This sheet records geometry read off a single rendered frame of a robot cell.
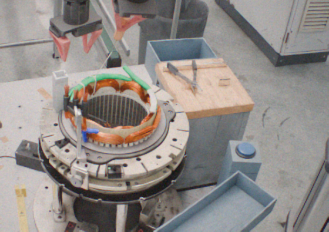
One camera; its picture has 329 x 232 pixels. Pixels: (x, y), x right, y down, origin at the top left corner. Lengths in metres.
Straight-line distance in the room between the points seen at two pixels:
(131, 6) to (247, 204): 0.47
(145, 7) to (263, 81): 2.50
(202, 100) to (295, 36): 2.25
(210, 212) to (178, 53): 0.59
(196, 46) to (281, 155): 1.42
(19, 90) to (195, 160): 0.67
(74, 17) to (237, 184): 0.49
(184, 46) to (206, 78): 0.19
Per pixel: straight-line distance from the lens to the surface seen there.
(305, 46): 3.52
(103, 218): 1.28
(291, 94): 3.25
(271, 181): 2.60
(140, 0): 0.84
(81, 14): 1.05
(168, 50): 1.43
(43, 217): 1.25
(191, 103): 1.19
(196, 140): 1.25
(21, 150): 1.39
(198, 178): 1.36
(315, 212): 1.07
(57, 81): 1.03
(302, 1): 3.28
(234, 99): 1.23
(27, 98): 1.64
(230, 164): 1.13
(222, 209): 1.02
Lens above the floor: 1.78
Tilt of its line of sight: 38 degrees down
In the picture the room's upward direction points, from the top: 9 degrees clockwise
